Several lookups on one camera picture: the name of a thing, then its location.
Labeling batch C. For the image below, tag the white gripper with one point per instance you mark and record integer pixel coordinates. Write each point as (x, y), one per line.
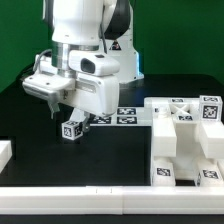
(94, 88)

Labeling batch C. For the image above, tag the small white cube with hole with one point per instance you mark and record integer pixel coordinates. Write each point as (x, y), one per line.
(71, 130)

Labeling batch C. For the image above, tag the white chair seat block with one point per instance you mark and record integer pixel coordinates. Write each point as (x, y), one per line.
(184, 144)

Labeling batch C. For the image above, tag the small white tagged cube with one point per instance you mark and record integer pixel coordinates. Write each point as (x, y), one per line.
(210, 108)

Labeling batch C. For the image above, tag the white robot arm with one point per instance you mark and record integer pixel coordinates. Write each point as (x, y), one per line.
(90, 25)

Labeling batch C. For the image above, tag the white flat chair panel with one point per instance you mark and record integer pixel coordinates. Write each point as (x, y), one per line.
(124, 116)

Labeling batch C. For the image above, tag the white left border block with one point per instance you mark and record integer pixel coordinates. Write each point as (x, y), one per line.
(5, 153)

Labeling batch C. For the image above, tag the white front border rail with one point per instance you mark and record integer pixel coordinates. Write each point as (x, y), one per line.
(112, 200)

